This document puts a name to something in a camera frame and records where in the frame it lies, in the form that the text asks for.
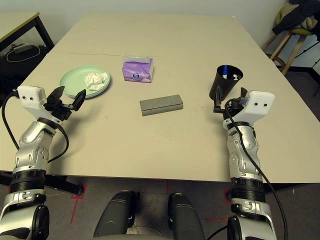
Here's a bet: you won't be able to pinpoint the dark grey robot right leg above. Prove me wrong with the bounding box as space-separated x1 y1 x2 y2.
167 192 206 240

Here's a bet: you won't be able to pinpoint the purple tissue pack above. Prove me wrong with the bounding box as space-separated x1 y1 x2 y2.
121 55 154 83

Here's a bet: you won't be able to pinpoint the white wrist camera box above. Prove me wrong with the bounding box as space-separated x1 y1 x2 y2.
16 85 53 123
229 90 276 125

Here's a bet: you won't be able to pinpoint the beige side table black legs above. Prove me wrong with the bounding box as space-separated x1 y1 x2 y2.
0 11 55 53

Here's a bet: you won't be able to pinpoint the white power adapter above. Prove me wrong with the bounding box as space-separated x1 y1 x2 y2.
12 43 32 53

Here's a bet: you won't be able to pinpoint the dark grey robot left leg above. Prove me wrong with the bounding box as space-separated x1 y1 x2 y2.
93 191 140 240

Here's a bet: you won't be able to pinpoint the dark jacket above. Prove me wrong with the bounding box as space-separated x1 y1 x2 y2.
272 0 320 42

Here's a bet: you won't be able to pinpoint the grey glasses case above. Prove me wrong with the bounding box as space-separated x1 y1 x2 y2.
139 94 184 117

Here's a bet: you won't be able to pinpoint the red floor tape cross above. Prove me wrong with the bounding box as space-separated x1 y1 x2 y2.
204 188 232 223
69 184 87 225

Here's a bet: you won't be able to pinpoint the yellow-green stool cushion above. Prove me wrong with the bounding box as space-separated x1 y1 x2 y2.
276 11 315 36

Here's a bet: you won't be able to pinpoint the white tissue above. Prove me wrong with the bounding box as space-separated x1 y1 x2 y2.
83 71 110 91

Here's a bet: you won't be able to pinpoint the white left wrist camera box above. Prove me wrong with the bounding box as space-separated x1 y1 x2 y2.
16 85 53 123

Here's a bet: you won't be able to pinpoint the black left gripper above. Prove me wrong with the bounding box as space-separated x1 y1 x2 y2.
44 86 87 122

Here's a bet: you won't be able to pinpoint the light green plate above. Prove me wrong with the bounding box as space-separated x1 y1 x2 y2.
59 64 112 98

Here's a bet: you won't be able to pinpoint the dark grey robot leg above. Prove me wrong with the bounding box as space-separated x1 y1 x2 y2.
93 191 140 240
167 192 206 240

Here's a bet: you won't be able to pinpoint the white floor cable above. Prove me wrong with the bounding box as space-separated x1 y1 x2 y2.
6 44 41 63

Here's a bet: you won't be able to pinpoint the black tripod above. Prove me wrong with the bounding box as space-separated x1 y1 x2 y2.
294 41 320 97

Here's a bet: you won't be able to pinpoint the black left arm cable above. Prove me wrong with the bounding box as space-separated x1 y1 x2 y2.
1 91 70 164

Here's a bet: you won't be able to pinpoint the wooden stool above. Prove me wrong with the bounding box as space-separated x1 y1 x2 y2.
261 33 316 75

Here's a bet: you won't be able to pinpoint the black pen cup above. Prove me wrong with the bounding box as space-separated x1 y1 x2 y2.
208 64 244 100

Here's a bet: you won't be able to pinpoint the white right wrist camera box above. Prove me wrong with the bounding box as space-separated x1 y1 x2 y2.
229 90 276 125

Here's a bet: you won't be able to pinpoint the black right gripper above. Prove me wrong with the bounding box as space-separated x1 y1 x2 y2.
213 84 250 118

